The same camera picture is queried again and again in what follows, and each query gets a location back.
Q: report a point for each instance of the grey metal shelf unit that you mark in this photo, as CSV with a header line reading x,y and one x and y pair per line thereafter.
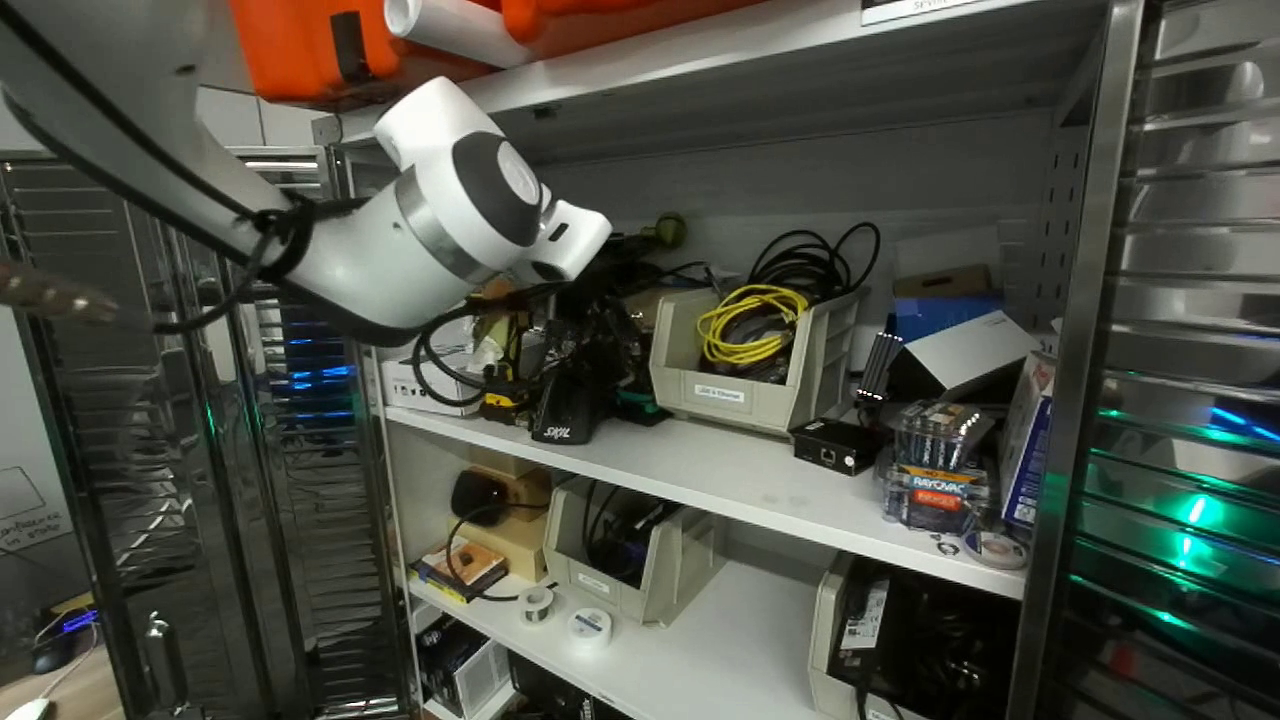
x,y
760,480

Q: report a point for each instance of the yellow and black tool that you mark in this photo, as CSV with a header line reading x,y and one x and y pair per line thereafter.
x,y
503,400

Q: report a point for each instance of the black round device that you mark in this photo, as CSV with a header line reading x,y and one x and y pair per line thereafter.
x,y
478,498

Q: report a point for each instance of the black tool bag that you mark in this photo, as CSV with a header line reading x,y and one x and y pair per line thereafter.
x,y
565,415

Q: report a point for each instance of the solder spool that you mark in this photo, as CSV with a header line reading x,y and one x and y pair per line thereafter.
x,y
537,605

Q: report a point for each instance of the brown cardboard box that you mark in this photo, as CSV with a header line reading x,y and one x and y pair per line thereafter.
x,y
940,282

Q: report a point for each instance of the flat printed box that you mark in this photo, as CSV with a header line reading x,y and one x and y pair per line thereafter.
x,y
465,570

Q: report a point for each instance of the computer mouse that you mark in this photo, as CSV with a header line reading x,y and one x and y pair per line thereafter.
x,y
62,640

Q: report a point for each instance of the roll of tape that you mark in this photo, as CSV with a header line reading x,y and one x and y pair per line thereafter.
x,y
995,550

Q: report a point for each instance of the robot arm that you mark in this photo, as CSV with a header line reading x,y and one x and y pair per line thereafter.
x,y
400,250

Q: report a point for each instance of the white cardboard box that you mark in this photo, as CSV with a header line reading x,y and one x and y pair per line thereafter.
x,y
965,350

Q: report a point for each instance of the metal rack with lights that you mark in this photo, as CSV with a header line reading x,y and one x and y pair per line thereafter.
x,y
1180,400
200,480

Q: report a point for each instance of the orange tool case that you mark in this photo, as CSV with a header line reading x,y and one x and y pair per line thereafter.
x,y
290,45

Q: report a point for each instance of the black ribbed antennas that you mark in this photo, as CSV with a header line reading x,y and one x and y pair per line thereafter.
x,y
878,365

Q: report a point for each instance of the white tape roll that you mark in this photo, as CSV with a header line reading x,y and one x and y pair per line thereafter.
x,y
589,626

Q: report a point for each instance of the packs of batteries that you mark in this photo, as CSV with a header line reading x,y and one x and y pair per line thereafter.
x,y
935,480

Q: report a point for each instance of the black and white box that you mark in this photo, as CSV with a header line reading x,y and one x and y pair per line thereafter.
x,y
465,665

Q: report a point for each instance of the beige bin with black gear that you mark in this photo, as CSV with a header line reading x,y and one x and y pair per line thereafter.
x,y
830,640

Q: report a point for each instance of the small black network box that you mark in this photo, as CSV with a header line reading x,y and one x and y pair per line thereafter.
x,y
835,445

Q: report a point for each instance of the blue box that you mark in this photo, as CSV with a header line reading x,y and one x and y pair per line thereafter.
x,y
940,312

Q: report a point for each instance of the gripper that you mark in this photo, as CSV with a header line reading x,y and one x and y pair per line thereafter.
x,y
600,345

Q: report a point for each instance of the beige storage bin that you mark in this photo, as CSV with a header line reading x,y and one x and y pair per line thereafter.
x,y
760,400

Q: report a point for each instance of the blue and white packet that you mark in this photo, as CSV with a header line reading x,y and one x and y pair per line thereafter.
x,y
1028,440

